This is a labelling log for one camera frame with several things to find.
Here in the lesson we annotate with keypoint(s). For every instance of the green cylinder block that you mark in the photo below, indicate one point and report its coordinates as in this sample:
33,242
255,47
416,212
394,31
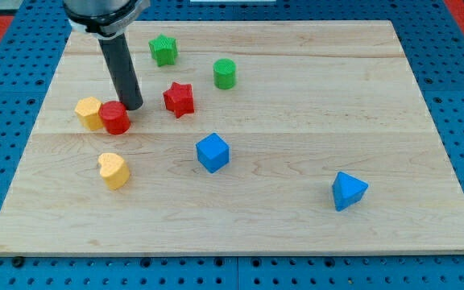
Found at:
224,73

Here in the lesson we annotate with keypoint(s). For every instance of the green star block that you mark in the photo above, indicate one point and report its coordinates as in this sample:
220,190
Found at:
163,50

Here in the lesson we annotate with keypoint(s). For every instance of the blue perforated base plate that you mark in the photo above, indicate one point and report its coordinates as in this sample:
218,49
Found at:
432,36

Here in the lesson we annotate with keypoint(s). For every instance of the yellow heart block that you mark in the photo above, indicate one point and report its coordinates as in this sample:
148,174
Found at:
113,170

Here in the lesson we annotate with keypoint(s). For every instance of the wooden board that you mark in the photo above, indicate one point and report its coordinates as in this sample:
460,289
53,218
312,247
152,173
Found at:
311,99

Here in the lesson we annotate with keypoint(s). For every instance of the red star block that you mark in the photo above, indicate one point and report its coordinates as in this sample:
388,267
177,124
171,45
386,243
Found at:
179,99

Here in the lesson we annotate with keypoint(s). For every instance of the blue triangle block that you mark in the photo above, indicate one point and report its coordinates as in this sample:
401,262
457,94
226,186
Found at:
347,190

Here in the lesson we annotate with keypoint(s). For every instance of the yellow hexagon block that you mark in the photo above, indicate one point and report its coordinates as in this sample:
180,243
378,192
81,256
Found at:
87,111

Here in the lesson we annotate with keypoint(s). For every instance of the red cylinder block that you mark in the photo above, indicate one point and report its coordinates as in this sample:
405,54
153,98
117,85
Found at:
114,117

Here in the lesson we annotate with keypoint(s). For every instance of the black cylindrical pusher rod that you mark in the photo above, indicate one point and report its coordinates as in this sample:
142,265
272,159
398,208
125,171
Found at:
122,72

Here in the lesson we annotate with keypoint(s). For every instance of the blue cube block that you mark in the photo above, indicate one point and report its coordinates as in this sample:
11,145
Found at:
213,152

